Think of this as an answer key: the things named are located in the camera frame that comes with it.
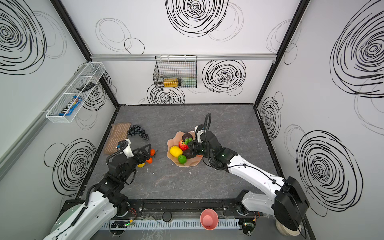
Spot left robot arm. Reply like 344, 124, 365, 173
45, 139, 152, 240

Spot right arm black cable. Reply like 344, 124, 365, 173
203, 112, 213, 142

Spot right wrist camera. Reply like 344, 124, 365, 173
195, 124, 206, 144

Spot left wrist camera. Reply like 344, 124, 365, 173
117, 139, 134, 158

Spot black wire basket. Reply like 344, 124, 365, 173
153, 60, 198, 88

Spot yellow bottle in basket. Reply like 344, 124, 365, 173
163, 78, 181, 88

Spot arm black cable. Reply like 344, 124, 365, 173
105, 140, 130, 166
203, 112, 213, 142

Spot brown woven mat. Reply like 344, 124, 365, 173
104, 123, 132, 155

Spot green floral plate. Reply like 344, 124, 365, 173
51, 203, 82, 233

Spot dark avocado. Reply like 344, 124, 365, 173
183, 149, 196, 159

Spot green lime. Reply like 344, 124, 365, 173
178, 155, 188, 165

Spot black round knob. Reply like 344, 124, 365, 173
162, 212, 173, 223

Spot white slotted cable duct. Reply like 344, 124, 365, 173
98, 218, 241, 231

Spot pink wavy fruit bowl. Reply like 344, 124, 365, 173
167, 131, 203, 168

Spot yellow lemon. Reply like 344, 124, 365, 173
170, 146, 183, 158

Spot red crinkled fruit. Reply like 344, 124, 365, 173
179, 140, 189, 152

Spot aluminium wall rail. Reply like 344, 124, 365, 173
91, 53, 277, 62

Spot white wire shelf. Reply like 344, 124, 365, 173
46, 63, 106, 124

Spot blue candy packet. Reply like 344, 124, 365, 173
59, 96, 83, 116

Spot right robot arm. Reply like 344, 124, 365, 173
187, 131, 310, 231

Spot pink cup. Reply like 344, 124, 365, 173
200, 209, 219, 231

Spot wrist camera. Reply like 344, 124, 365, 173
195, 124, 206, 144
117, 139, 134, 158

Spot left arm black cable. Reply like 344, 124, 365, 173
105, 140, 130, 166

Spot black remote control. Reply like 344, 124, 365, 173
77, 82, 96, 93

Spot dark brown mangosteen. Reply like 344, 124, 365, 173
182, 133, 193, 145

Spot dark grape bunch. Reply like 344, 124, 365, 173
127, 125, 150, 141

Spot green item in basket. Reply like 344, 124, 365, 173
180, 77, 197, 88

